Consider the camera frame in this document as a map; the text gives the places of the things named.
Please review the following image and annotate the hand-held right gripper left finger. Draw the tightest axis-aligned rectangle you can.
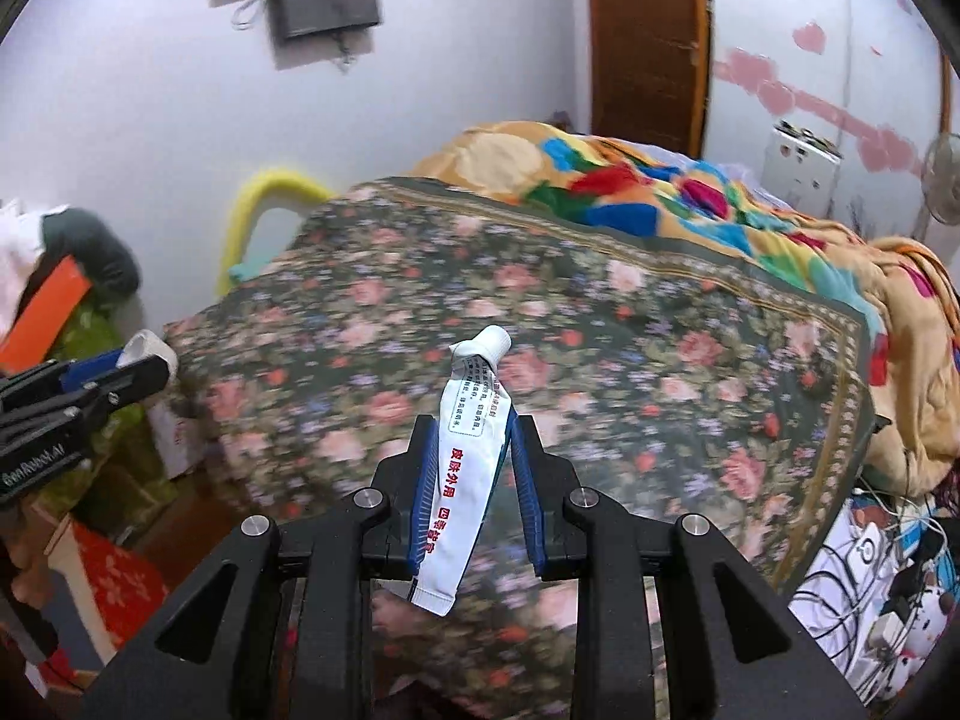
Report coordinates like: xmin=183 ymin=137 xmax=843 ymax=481
xmin=75 ymin=414 xmax=440 ymax=720

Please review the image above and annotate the green floral blanket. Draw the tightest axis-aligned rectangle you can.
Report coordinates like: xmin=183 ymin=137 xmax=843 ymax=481
xmin=161 ymin=176 xmax=878 ymax=720

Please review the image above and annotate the standing fan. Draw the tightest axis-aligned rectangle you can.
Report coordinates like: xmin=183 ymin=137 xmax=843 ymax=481
xmin=918 ymin=131 xmax=960 ymax=227

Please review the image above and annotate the wardrobe with pink hearts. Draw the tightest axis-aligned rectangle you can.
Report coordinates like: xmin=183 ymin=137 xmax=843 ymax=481
xmin=701 ymin=0 xmax=955 ymax=242

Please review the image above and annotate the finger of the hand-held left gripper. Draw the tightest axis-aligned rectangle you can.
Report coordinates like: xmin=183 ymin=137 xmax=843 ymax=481
xmin=45 ymin=355 xmax=170 ymax=425
xmin=0 ymin=349 xmax=127 ymax=410

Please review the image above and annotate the black wall-mounted box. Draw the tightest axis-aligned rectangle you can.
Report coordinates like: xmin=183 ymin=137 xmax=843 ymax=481
xmin=270 ymin=0 xmax=384 ymax=44

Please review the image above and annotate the red floral box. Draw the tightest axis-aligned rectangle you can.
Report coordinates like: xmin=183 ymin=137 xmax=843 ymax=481
xmin=43 ymin=516 xmax=171 ymax=670

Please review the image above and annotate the brown wooden door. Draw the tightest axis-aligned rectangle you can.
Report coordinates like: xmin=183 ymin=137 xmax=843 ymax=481
xmin=585 ymin=0 xmax=710 ymax=160

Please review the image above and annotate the white cloth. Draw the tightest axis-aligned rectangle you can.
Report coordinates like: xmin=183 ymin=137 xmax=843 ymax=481
xmin=0 ymin=198 xmax=55 ymax=332

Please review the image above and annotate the colourful patterned blanket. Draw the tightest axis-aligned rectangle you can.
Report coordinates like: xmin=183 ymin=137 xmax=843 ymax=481
xmin=409 ymin=120 xmax=960 ymax=497

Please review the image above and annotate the yellow foam bed rail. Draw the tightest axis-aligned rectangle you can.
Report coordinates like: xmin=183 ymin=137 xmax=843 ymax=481
xmin=215 ymin=169 xmax=335 ymax=298

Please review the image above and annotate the white carton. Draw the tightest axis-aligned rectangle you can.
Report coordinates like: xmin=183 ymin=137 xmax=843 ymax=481
xmin=145 ymin=388 xmax=197 ymax=482

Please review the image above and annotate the white ointment tube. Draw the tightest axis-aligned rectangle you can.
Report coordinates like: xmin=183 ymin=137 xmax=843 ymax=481
xmin=409 ymin=325 xmax=515 ymax=617

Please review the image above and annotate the orange flat strip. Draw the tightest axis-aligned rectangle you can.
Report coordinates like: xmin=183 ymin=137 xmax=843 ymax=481
xmin=0 ymin=255 xmax=92 ymax=374

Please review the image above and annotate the white perforated box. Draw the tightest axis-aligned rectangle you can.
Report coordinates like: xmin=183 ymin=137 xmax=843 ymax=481
xmin=763 ymin=120 xmax=845 ymax=209

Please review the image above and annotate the grey cloth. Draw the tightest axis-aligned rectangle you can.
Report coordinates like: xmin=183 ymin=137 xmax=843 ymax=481
xmin=41 ymin=208 xmax=144 ymax=295

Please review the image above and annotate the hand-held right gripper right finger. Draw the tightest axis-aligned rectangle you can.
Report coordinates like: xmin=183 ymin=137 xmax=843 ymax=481
xmin=506 ymin=412 xmax=871 ymax=720

